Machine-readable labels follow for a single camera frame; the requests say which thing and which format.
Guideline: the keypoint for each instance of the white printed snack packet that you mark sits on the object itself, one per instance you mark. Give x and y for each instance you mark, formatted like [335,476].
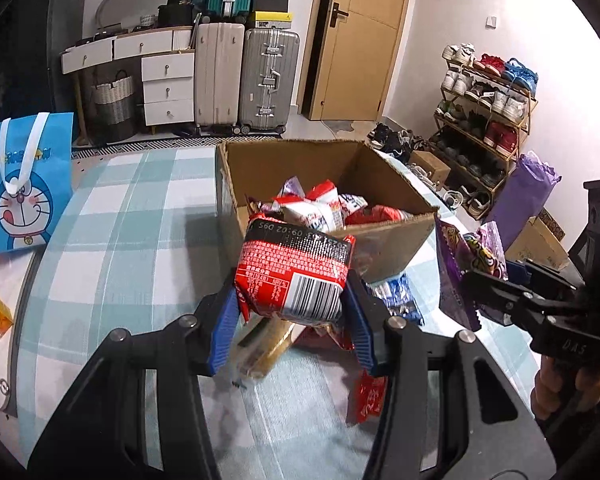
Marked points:
[354,202]

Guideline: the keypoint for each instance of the silver suitcase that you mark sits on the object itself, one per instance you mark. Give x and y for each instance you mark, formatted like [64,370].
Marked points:
[270,80]

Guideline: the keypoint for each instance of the yellow carton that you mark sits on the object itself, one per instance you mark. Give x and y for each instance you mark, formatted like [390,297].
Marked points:
[2,317]

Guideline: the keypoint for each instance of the printed cardboard box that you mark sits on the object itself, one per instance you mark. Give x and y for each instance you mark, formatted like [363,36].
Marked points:
[535,240]

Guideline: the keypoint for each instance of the shiny red chips packet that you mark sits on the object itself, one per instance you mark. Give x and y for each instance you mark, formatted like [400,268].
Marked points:
[375,215]

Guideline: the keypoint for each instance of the red square snack packet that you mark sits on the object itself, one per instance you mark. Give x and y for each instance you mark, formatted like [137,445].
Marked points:
[290,270]

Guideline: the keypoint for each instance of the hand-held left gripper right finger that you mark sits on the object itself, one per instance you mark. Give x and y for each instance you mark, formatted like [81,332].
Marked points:
[362,330]

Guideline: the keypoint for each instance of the person's right hand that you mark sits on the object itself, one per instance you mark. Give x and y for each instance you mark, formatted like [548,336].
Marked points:
[550,390]

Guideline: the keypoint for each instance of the wooden door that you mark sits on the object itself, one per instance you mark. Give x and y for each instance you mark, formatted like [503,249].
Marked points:
[365,35]

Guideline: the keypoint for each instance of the red and white snack packet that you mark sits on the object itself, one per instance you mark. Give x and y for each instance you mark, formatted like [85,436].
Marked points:
[310,212]

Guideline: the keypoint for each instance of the dark wardrobe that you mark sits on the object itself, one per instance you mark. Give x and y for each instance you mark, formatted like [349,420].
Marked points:
[15,50]

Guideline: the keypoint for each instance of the black round box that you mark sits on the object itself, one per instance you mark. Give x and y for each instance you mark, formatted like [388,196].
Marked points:
[176,16]

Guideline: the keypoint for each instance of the teal plaid tablecloth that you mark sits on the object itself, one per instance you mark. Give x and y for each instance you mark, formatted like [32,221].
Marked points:
[130,240]

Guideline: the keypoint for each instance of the yellow and black shoe box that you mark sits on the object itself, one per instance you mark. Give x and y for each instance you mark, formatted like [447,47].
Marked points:
[271,20]

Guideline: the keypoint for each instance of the grey refrigerator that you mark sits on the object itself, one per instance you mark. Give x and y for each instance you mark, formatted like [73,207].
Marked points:
[65,35]

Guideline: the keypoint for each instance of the pile of loose sneakers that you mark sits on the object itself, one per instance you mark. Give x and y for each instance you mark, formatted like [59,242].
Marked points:
[390,137]

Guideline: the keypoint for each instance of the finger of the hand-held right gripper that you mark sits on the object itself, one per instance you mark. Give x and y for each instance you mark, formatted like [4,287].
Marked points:
[495,292]
[545,275]

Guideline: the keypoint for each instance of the wooden shoe rack with shoes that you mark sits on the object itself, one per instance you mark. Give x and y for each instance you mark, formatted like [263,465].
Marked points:
[497,135]

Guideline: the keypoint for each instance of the small mesh basket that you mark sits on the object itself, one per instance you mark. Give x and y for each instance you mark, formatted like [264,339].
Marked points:
[147,21]

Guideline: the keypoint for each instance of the small brown cardboard box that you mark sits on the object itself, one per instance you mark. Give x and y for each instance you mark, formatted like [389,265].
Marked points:
[430,167]

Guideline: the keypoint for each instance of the woven laundry basket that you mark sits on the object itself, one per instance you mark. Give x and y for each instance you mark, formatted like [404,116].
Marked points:
[112,105]

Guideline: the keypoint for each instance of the white drawer dresser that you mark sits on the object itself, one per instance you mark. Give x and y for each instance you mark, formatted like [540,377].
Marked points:
[167,87]

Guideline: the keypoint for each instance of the blue cartoon tote bag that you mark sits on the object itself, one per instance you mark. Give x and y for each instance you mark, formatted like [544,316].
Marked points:
[25,200]

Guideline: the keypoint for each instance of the clear wafer biscuit packet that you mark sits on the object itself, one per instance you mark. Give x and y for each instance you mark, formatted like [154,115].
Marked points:
[270,350]

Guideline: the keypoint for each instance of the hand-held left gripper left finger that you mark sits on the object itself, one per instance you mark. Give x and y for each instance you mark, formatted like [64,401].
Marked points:
[222,330]

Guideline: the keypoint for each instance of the plain black shoe box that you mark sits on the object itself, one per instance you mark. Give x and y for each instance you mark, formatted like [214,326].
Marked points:
[270,5]

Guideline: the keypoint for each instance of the beige suitcase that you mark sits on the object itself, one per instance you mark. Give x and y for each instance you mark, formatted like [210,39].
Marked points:
[217,80]

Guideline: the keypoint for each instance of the white purple snack packet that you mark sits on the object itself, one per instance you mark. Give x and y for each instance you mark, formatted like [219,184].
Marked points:
[292,187]

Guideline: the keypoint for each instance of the blue and white snack packet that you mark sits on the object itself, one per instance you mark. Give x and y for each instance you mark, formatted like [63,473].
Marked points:
[397,300]

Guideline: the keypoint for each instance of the purple fabric bag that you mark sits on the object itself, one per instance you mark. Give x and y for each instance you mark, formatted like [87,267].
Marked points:
[525,195]

